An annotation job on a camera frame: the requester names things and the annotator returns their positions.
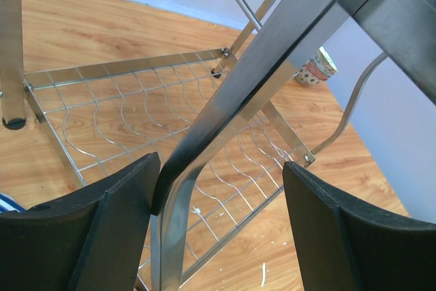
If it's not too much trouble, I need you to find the orange green leaf bowl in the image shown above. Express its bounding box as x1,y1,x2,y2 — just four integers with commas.
315,46,338,76

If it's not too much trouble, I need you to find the black diamond pattern bowl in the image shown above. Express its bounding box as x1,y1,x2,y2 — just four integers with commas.
295,67,323,85

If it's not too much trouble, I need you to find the blue white striped cloth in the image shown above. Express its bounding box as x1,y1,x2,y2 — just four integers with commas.
0,193,26,213

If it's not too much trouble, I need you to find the pink floral bowl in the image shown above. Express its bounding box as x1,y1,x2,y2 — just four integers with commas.
305,60,330,81

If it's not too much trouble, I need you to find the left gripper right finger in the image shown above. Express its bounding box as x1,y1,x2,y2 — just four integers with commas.
283,162,435,290

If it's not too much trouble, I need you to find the steel two-tier dish rack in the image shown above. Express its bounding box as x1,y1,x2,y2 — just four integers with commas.
1,0,435,290

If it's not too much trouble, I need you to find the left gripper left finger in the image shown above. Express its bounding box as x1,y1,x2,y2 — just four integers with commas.
1,153,160,290

